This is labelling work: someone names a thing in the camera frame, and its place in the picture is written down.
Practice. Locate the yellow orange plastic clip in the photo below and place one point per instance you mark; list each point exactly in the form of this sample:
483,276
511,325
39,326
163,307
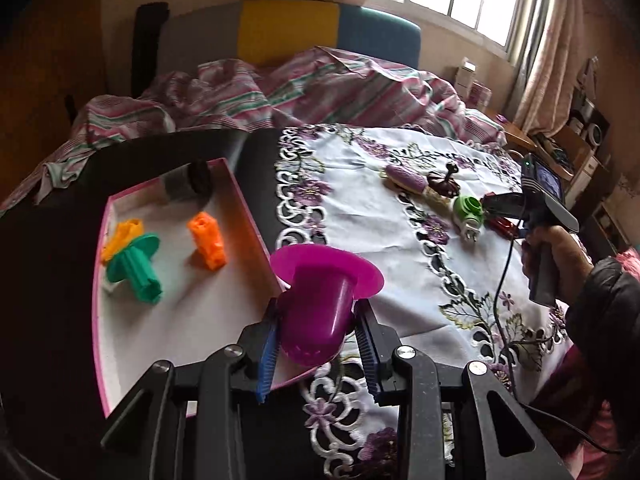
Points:
122,237

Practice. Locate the embroidered floral tablecloth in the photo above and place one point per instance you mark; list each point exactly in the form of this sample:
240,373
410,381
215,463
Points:
380,260

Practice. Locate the teal flanged plastic piece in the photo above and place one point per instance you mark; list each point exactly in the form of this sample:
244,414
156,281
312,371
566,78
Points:
137,270

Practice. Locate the light green plug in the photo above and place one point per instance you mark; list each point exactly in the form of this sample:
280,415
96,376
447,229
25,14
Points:
467,215

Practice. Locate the person's right hand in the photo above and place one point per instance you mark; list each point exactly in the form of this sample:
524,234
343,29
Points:
570,260

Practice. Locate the white carton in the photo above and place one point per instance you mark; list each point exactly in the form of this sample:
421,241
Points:
466,75

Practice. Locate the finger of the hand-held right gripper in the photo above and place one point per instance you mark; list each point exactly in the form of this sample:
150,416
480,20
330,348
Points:
502,204

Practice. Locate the pink-edged white tray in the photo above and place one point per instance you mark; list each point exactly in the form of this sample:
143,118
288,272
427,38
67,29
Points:
175,320

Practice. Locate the brown spinning top ornament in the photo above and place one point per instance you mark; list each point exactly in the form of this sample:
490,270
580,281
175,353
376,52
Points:
442,185

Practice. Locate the pink purple carton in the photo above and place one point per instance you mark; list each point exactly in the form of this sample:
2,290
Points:
480,95

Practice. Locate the person's right forearm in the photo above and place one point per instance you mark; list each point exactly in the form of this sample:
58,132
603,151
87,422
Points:
610,310

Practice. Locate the wooden nightstand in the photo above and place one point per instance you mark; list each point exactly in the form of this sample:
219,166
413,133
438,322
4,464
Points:
517,135

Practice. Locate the grey yellow blue headboard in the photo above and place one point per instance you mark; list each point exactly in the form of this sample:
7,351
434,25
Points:
285,30

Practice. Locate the wooden shelf unit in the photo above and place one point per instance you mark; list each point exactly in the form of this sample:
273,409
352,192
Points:
592,110

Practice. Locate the striped pink green blanket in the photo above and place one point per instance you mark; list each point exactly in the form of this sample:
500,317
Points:
300,95

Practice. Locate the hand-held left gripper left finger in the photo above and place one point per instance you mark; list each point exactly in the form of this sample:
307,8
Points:
267,355

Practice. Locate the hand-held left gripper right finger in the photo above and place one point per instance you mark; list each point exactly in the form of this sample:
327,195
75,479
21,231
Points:
367,355

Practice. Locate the dark red translucent piece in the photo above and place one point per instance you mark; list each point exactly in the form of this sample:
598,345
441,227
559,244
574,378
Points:
501,226

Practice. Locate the wooden wardrobe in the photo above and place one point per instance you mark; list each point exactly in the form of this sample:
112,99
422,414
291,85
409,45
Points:
45,50

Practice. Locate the purple brush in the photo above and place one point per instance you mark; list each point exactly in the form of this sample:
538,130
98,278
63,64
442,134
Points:
407,180

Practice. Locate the black cylinder lens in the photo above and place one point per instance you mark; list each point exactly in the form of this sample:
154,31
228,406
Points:
192,182

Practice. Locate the orange plastic block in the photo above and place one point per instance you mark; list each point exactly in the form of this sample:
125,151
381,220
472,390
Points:
207,240

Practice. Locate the person's pink clothing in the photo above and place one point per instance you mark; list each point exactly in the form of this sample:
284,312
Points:
590,425

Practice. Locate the magenta plastic cup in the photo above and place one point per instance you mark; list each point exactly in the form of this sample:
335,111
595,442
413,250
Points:
320,310

